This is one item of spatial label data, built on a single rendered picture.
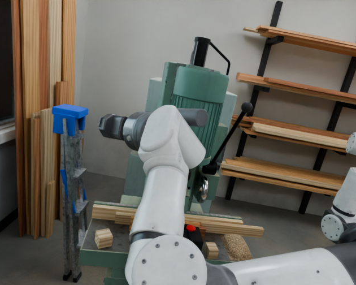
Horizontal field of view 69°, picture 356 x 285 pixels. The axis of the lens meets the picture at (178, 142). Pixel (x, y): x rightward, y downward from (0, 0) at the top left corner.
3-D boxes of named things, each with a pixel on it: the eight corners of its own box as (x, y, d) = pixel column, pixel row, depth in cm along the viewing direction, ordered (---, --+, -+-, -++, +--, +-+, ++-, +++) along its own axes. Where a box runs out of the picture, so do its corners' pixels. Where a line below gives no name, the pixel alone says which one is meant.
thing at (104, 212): (91, 218, 98) (92, 206, 97) (92, 215, 100) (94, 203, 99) (240, 233, 107) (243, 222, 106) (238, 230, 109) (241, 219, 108)
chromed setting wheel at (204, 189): (198, 208, 109) (204, 181, 105) (193, 194, 120) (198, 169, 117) (204, 209, 109) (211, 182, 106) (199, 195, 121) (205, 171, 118)
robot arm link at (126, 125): (94, 145, 59) (120, 152, 50) (102, 103, 59) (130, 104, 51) (139, 152, 68) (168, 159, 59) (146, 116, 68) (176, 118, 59)
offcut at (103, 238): (98, 249, 83) (99, 238, 82) (94, 240, 87) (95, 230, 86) (111, 246, 86) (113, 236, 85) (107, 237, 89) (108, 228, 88)
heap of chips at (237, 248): (230, 260, 90) (233, 251, 89) (219, 234, 103) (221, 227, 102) (254, 262, 91) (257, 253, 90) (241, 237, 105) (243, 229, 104)
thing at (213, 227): (114, 223, 98) (115, 214, 96) (114, 220, 99) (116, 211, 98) (261, 238, 107) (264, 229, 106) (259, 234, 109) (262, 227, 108)
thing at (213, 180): (195, 198, 116) (200, 174, 113) (192, 191, 123) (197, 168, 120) (215, 201, 118) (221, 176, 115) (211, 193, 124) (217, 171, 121)
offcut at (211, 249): (212, 250, 93) (215, 242, 93) (217, 258, 89) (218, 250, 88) (203, 249, 93) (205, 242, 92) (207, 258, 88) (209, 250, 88)
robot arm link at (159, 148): (172, 141, 55) (161, 195, 45) (148, 110, 49) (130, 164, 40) (200, 132, 52) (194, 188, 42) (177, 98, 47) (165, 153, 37)
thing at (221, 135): (203, 157, 113) (210, 124, 109) (199, 151, 122) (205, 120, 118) (221, 160, 115) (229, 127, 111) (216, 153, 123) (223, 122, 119)
